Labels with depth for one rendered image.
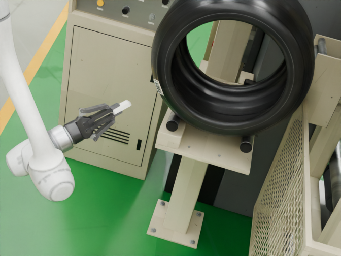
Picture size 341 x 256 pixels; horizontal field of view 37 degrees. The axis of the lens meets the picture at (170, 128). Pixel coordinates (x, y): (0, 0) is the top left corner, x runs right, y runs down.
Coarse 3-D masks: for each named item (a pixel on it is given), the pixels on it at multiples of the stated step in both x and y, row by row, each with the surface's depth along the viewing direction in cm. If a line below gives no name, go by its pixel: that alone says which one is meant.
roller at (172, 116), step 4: (172, 112) 189; (172, 116) 186; (176, 116) 186; (168, 120) 184; (172, 120) 184; (176, 120) 184; (180, 120) 188; (168, 124) 184; (172, 124) 183; (176, 124) 183; (168, 128) 185; (172, 128) 184; (176, 128) 184
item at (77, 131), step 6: (72, 120) 167; (78, 120) 166; (84, 120) 167; (66, 126) 164; (72, 126) 164; (78, 126) 166; (84, 126) 167; (90, 126) 168; (72, 132) 163; (78, 132) 164; (84, 132) 168; (90, 132) 169; (72, 138) 164; (78, 138) 165; (84, 138) 169
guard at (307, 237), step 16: (304, 112) 192; (288, 128) 218; (304, 128) 183; (304, 144) 174; (304, 160) 167; (272, 176) 224; (288, 176) 189; (304, 176) 159; (304, 192) 153; (256, 208) 244; (288, 208) 174; (304, 208) 147; (256, 224) 229; (272, 224) 192; (288, 224) 167; (304, 224) 142; (272, 240) 184; (288, 240) 161; (304, 240) 137
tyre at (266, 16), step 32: (192, 0) 160; (224, 0) 156; (256, 0) 155; (288, 0) 163; (160, 32) 167; (288, 32) 156; (160, 64) 171; (192, 64) 198; (288, 64) 161; (192, 96) 199; (224, 96) 202; (256, 96) 199; (288, 96) 167; (224, 128) 179; (256, 128) 177
